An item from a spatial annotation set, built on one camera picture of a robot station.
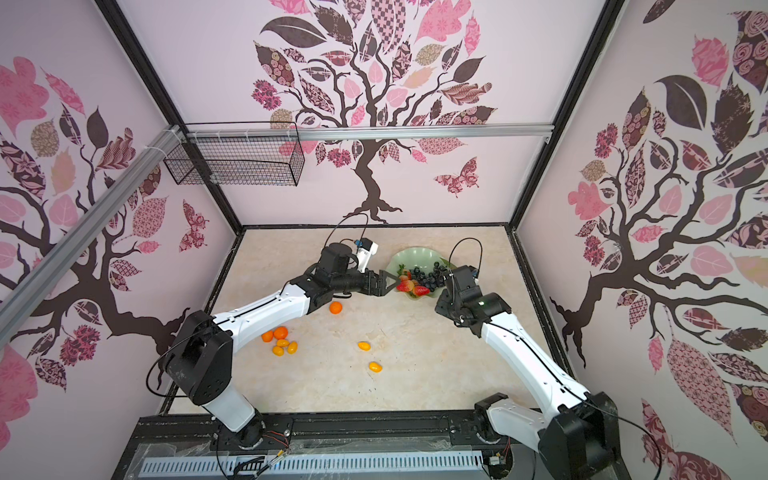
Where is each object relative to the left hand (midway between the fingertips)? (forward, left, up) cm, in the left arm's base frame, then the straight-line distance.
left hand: (391, 282), depth 82 cm
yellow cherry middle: (-11, +32, -17) cm, 38 cm away
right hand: (-4, -16, -3) cm, 16 cm away
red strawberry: (+8, -4, -14) cm, 16 cm away
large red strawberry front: (+5, -10, -13) cm, 17 cm away
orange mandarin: (0, +18, -14) cm, 23 cm away
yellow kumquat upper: (-12, +8, -17) cm, 22 cm away
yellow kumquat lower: (-18, +4, -17) cm, 25 cm away
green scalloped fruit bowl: (+21, -8, -14) cm, 26 cm away
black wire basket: (+40, +50, +15) cm, 66 cm away
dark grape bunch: (+8, -13, -10) cm, 19 cm away
